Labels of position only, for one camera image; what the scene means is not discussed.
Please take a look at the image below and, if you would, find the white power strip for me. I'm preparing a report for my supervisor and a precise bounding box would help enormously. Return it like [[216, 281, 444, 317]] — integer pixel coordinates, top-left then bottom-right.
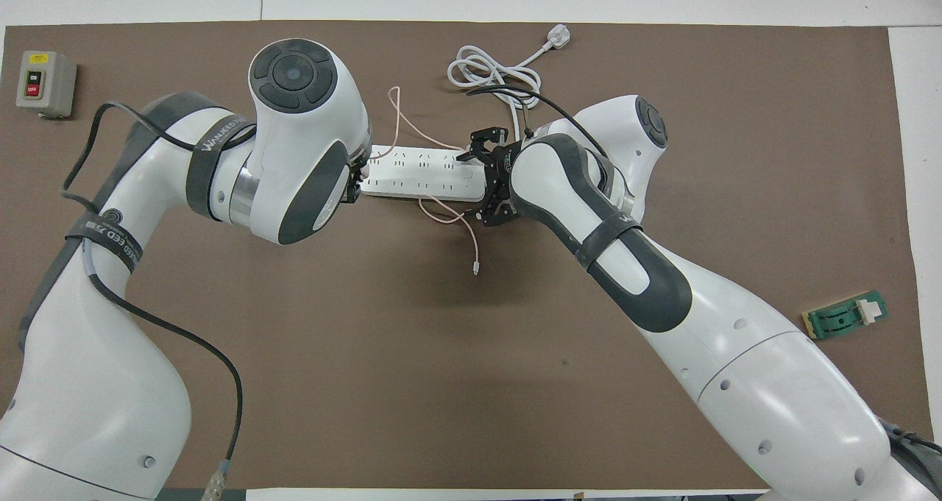
[[358, 143, 491, 203]]

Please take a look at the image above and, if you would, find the grey on-off switch box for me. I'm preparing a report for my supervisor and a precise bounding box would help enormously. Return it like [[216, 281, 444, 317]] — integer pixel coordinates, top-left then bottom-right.
[[15, 50, 78, 120]]

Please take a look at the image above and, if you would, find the brown table mat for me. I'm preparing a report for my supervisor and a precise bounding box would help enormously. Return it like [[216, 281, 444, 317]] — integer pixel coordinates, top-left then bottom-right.
[[0, 21, 940, 491]]

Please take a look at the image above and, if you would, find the green knife switch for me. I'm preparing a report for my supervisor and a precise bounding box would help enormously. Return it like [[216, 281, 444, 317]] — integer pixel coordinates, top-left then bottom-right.
[[801, 291, 890, 341]]

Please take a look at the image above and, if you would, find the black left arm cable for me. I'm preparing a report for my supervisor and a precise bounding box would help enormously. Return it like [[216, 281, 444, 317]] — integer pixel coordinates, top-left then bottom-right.
[[62, 102, 260, 501]]

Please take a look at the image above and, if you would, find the pink charging cable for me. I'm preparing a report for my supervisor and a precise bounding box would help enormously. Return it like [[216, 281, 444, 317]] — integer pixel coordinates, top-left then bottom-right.
[[387, 85, 487, 277]]

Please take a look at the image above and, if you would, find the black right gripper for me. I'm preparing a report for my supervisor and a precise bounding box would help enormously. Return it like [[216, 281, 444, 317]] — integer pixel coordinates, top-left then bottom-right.
[[456, 125, 524, 228]]

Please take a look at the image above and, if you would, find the white power cord with plug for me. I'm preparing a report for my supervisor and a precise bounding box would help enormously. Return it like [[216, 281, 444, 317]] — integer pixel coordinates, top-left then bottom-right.
[[447, 24, 574, 143]]

